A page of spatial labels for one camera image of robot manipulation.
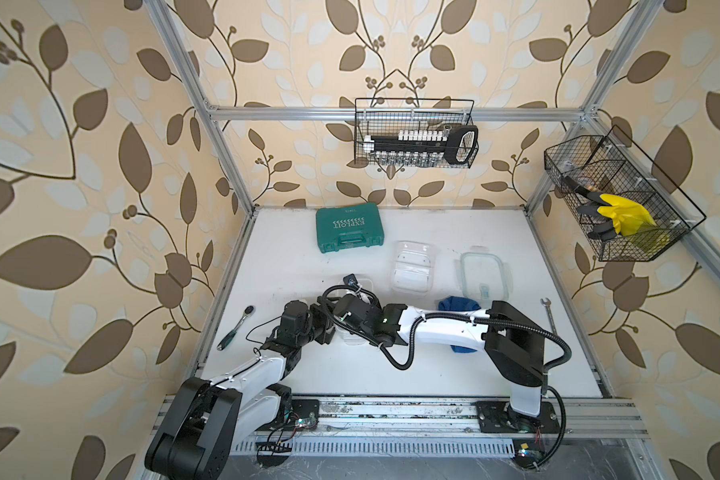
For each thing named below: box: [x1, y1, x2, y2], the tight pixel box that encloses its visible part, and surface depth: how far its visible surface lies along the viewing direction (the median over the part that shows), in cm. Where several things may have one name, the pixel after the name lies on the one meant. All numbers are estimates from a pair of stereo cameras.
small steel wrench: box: [540, 298, 558, 336], surface depth 93 cm
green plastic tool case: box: [316, 203, 385, 253], surface depth 111 cm
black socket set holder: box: [363, 125, 479, 168], surface depth 86 cm
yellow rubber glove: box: [597, 194, 657, 236], surface depth 68 cm
